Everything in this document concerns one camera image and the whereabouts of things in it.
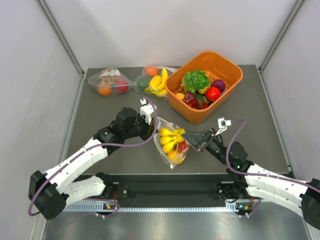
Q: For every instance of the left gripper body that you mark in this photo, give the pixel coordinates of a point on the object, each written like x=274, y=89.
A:
x=141, y=128

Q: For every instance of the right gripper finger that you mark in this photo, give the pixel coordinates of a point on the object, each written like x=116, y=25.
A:
x=197, y=143
x=206, y=135

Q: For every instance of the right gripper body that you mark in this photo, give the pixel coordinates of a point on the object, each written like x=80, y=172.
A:
x=215, y=146

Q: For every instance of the polka dot zip bag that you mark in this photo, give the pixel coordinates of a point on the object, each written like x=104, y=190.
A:
x=179, y=153

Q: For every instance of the fake yellow banana bunch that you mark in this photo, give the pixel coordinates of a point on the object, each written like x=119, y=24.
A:
x=170, y=138

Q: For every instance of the fake red tomato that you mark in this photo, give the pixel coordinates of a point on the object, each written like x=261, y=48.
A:
x=212, y=94

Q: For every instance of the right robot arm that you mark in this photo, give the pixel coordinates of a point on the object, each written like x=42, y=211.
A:
x=301, y=197

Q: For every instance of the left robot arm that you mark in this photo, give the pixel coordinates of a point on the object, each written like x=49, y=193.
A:
x=53, y=190

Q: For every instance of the fake red apple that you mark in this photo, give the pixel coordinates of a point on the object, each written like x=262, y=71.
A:
x=122, y=86

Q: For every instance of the clear bag with bananas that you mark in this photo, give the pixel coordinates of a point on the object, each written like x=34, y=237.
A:
x=152, y=81

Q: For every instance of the fake yellow lemon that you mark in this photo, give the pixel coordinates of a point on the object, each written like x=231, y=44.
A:
x=203, y=90

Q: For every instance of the fake orange fruit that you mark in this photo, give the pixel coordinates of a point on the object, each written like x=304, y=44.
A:
x=104, y=89

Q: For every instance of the clear bag with nuts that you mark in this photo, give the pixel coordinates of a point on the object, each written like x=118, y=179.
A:
x=109, y=76

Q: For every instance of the fake green lettuce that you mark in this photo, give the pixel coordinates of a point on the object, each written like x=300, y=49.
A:
x=195, y=80

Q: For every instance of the fake purple onion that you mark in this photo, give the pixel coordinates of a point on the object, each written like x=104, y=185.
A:
x=219, y=84

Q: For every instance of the orange plastic bin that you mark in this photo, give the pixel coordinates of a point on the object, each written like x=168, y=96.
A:
x=216, y=67

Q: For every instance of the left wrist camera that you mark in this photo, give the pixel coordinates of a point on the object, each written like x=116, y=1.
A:
x=147, y=110

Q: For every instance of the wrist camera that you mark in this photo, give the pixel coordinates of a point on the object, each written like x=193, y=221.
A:
x=147, y=110
x=223, y=125

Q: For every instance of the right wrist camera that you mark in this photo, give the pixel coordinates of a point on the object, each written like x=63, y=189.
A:
x=223, y=125

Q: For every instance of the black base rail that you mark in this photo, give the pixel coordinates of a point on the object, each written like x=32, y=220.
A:
x=158, y=190

